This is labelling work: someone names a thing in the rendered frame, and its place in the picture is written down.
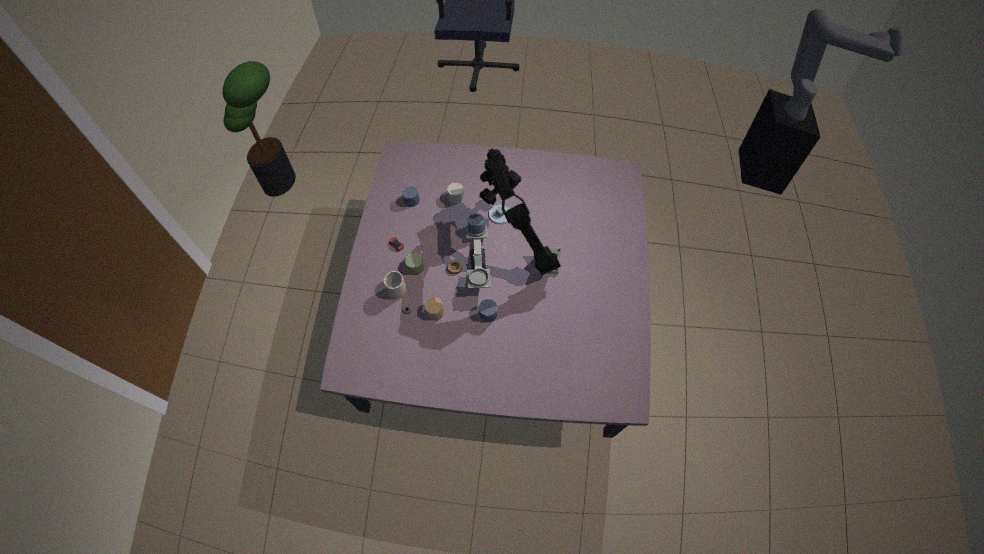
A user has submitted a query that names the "dark green cylinder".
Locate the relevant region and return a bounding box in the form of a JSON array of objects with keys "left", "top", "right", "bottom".
[{"left": 405, "top": 252, "right": 424, "bottom": 275}]

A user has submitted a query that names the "dark blue cylinder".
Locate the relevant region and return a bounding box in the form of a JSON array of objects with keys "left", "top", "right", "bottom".
[
  {"left": 403, "top": 186, "right": 420, "bottom": 207},
  {"left": 468, "top": 214, "right": 485, "bottom": 234},
  {"left": 479, "top": 299, "right": 497, "bottom": 323}
]

